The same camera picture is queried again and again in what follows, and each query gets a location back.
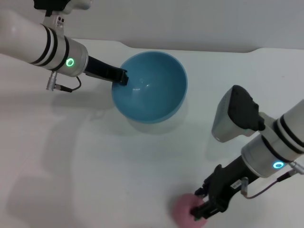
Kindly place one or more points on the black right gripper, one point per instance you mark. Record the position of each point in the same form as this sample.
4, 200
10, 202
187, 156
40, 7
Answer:
225, 183

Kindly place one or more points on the blue bowl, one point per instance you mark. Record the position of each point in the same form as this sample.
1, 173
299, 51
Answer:
154, 95

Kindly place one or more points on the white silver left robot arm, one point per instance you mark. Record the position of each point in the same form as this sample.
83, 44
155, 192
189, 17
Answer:
35, 42

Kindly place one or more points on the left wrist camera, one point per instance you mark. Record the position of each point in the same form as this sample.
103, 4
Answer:
59, 6

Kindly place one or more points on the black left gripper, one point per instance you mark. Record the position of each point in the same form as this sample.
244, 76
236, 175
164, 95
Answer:
102, 70

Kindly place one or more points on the pink toy peach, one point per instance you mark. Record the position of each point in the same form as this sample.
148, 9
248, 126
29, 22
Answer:
183, 211

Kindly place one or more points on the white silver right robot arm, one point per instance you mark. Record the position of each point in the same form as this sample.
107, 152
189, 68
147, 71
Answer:
280, 142

